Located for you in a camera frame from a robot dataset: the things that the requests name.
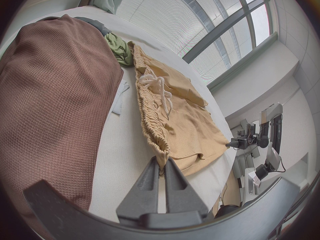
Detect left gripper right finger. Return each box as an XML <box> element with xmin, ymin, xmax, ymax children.
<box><xmin>164</xmin><ymin>158</ymin><xmax>209</xmax><ymax>219</ymax></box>

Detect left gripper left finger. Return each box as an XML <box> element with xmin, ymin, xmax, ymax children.
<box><xmin>116</xmin><ymin>156</ymin><xmax>160</xmax><ymax>221</ymax></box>

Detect tan shorts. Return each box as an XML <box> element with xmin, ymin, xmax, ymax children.
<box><xmin>127</xmin><ymin>41</ymin><xmax>232</xmax><ymax>177</ymax></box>

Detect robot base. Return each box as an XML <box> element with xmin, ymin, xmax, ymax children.
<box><xmin>215</xmin><ymin>146</ymin><xmax>267</xmax><ymax>220</ymax></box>

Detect pale blue garment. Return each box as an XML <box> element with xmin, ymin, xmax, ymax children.
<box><xmin>111</xmin><ymin>80</ymin><xmax>131</xmax><ymax>116</ymax></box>

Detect brown garment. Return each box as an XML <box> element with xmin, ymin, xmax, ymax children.
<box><xmin>0</xmin><ymin>14</ymin><xmax>124</xmax><ymax>240</ymax></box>

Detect window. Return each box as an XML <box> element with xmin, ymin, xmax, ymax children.
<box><xmin>109</xmin><ymin>0</ymin><xmax>279</xmax><ymax>92</ymax></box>

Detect green garment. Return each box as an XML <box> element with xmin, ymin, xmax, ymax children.
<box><xmin>104</xmin><ymin>32</ymin><xmax>133</xmax><ymax>68</ymax></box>

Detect dark grey garment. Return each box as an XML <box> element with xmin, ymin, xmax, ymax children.
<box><xmin>72</xmin><ymin>16</ymin><xmax>112</xmax><ymax>36</ymax></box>

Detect black cable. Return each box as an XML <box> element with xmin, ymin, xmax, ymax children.
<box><xmin>274</xmin><ymin>155</ymin><xmax>286</xmax><ymax>173</ymax></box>

